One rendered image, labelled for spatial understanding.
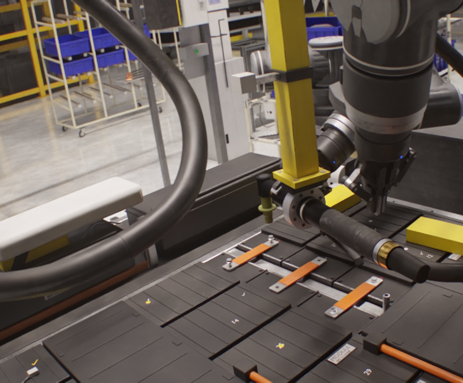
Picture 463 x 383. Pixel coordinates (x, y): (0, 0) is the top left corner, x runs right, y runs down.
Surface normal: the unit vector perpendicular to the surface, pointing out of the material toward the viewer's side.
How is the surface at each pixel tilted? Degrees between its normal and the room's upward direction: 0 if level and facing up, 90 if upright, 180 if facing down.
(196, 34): 90
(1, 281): 46
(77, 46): 97
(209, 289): 0
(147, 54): 71
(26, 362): 0
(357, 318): 0
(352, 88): 99
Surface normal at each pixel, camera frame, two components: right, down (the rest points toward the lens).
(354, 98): -0.82, 0.46
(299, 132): 0.44, 0.30
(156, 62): -0.26, 0.05
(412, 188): -0.72, 0.35
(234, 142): 0.67, 0.21
